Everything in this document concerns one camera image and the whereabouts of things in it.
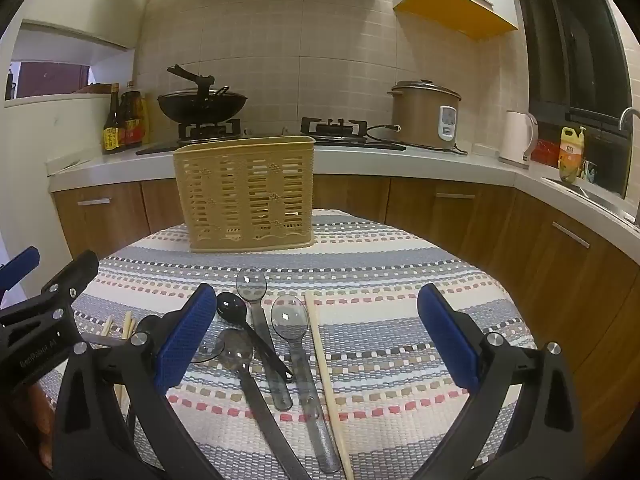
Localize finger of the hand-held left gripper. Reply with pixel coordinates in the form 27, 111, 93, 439
0, 246, 41, 293
40, 249, 100, 321

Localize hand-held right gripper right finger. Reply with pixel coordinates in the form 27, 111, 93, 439
400, 284, 593, 480

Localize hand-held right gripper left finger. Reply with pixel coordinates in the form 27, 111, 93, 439
52, 282, 226, 480

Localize clear plastic spoon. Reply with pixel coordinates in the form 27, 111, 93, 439
192, 337, 226, 364
236, 268, 293, 411
270, 295, 342, 475

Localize chopsticks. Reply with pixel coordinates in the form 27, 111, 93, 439
80, 315, 163, 348

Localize clear spoon with dark handle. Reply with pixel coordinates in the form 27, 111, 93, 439
218, 328, 312, 480

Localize black plastic spoon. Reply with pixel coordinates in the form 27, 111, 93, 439
216, 292, 294, 383

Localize beige plastic utensil basket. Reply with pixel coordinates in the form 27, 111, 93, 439
172, 135, 317, 254

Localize striped woven tablecloth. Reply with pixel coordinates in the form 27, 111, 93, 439
37, 208, 538, 480

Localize wooden base cabinets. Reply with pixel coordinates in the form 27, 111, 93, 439
50, 172, 640, 461

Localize dark sauce bottle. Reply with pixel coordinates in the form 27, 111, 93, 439
103, 84, 126, 154

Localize red label sauce bottle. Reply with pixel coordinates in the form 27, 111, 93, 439
120, 81, 150, 148

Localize steel kitchen sink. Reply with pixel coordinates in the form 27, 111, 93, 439
542, 175, 640, 226

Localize red package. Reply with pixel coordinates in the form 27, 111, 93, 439
531, 140, 561, 167

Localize white electric kettle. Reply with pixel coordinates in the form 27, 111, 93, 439
499, 110, 540, 168

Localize black wok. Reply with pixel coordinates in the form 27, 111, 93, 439
157, 65, 249, 123

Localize brown rice cooker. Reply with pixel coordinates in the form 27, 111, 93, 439
387, 79, 462, 150

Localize yellow detergent bottle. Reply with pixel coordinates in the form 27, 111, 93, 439
557, 126, 587, 182

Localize black gas stove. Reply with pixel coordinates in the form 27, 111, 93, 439
136, 117, 407, 156

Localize dark window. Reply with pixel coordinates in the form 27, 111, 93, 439
512, 0, 633, 198

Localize black power cable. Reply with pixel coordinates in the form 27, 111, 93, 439
366, 124, 469, 156

